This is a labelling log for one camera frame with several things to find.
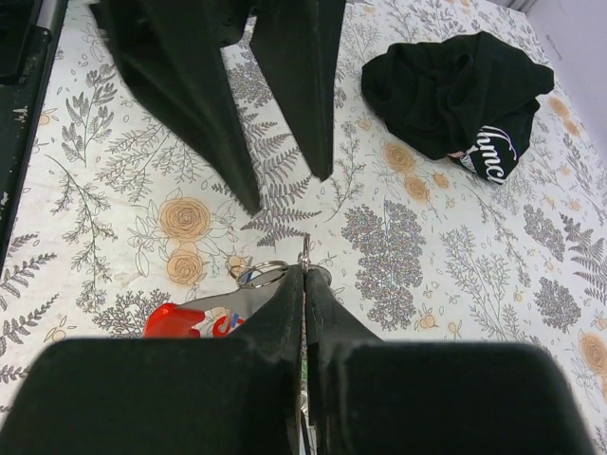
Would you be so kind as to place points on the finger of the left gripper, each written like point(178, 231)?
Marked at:
point(169, 55)
point(296, 44)

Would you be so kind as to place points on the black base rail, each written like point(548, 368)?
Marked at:
point(30, 32)

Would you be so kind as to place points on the key bunch with coloured tags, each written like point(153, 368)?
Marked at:
point(231, 310)

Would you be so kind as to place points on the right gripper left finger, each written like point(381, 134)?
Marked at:
point(236, 394)

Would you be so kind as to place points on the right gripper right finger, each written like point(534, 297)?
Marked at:
point(370, 396)

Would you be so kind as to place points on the black drawstring bag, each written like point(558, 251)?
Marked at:
point(471, 99)

